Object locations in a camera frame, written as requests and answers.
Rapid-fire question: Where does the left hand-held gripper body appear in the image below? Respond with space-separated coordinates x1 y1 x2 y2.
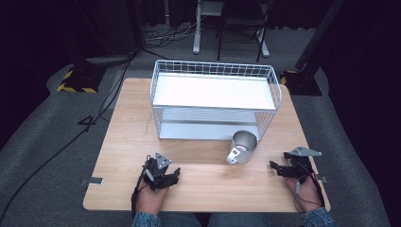
143 151 173 191

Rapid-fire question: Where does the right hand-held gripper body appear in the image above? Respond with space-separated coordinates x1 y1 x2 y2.
283 145 323 181

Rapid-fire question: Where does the person's left hand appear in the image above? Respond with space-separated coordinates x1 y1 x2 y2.
134 181 170 216

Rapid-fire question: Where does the person's right hand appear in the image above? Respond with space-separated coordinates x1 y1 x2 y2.
285 174 323 214

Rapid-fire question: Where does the black base with yellow stripes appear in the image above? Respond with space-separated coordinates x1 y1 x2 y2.
279 69 323 96
56 63 108 95

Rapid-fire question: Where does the black slanted pole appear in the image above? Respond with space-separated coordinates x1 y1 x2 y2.
294 0 347 72

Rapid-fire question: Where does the black folding chair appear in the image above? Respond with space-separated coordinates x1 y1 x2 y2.
216 0 278 63

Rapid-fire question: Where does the left hand-held gripper black cable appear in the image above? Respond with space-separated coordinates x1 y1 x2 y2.
131 153 151 219

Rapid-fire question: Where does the silver metal cup with handle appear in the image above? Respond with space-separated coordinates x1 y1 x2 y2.
225 130 259 166

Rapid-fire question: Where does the white wire shelf rack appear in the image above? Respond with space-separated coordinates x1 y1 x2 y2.
149 59 283 142

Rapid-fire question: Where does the long black floor cable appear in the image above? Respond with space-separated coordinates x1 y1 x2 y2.
0 50 140 218

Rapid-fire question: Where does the bundle of floor cables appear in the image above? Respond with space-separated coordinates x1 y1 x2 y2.
145 17 209 44

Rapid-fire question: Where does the white metal stand frame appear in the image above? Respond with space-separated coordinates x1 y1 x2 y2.
192 0 271 59

